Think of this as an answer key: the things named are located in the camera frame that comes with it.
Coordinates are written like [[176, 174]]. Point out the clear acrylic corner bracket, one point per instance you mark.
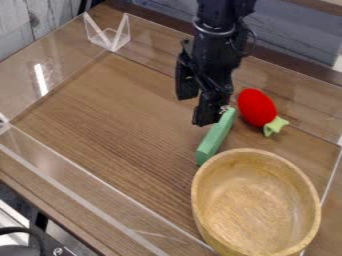
[[108, 38]]

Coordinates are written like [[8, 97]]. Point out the black metal table leg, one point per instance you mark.
[[52, 246]]

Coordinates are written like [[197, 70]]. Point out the green foam block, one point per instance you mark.
[[215, 136]]

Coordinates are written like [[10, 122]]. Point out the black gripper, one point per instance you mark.
[[207, 60]]

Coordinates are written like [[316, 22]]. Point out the red plush strawberry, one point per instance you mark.
[[259, 112]]

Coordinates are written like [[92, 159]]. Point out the light wooden bowl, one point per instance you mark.
[[255, 204]]

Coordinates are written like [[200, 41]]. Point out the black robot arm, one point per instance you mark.
[[219, 15]]

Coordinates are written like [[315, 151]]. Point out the clear acrylic tray wall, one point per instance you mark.
[[119, 181]]

